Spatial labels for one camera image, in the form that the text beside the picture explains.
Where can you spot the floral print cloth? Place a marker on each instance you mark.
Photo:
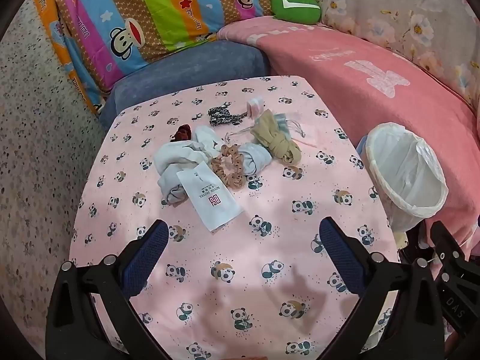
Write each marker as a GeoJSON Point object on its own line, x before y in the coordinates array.
{"type": "Point", "coordinates": [393, 7]}

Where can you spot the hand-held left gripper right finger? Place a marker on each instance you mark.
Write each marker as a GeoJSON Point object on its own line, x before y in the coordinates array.
{"type": "Point", "coordinates": [341, 255]}

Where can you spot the waste bin with white liner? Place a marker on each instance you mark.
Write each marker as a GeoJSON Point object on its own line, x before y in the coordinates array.
{"type": "Point", "coordinates": [405, 172]}

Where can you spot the pink blanket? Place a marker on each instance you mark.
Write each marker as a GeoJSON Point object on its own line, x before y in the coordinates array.
{"type": "Point", "coordinates": [337, 82]}

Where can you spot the green plush toy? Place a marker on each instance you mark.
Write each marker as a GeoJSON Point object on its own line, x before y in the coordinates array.
{"type": "Point", "coordinates": [296, 5]}

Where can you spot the tan stocking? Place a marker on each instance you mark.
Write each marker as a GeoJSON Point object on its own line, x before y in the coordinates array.
{"type": "Point", "coordinates": [273, 142]}

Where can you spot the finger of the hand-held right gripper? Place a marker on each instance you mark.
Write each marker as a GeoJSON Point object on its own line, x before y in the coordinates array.
{"type": "Point", "coordinates": [450, 255]}

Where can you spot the white paper packet red logo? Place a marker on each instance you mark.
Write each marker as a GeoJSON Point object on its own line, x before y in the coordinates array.
{"type": "Point", "coordinates": [210, 198]}

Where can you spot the dark red scrunchie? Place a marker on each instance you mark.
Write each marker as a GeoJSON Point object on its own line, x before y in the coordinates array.
{"type": "Point", "coordinates": [182, 131]}

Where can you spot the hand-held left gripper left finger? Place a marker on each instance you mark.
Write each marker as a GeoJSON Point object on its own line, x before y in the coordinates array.
{"type": "Point", "coordinates": [150, 255]}

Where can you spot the leopard print hair band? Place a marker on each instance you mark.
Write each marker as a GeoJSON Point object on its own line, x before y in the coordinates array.
{"type": "Point", "coordinates": [219, 114]}

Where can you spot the pale grey sock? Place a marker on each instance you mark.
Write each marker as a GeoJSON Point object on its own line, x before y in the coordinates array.
{"type": "Point", "coordinates": [255, 159]}

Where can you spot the small pink clear packet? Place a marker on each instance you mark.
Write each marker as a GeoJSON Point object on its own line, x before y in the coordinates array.
{"type": "Point", "coordinates": [255, 105]}

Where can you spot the pink panda print cloth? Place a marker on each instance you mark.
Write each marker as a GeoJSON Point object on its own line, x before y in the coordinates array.
{"type": "Point", "coordinates": [262, 202]}

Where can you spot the blue-grey cushion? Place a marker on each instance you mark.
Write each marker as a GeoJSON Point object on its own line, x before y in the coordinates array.
{"type": "Point", "coordinates": [187, 67]}

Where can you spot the colourful monkey pillow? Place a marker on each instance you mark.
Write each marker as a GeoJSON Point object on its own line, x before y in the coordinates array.
{"type": "Point", "coordinates": [150, 7]}

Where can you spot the tan printed scrunchie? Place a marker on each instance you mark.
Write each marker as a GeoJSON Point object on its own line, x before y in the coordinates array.
{"type": "Point", "coordinates": [235, 180]}

